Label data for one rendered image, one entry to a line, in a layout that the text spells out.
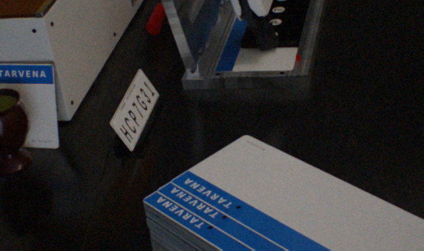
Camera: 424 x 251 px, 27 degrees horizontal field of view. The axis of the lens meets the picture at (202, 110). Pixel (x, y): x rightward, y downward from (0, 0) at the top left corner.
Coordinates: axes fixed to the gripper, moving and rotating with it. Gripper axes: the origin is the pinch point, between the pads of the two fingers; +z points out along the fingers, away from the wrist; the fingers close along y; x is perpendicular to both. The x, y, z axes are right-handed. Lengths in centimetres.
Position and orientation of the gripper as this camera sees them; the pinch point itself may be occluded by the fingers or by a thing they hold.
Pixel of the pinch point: (265, 36)
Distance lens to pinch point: 149.1
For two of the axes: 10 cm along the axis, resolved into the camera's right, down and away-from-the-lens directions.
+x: -9.2, 1.8, 3.5
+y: 2.1, -5.3, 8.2
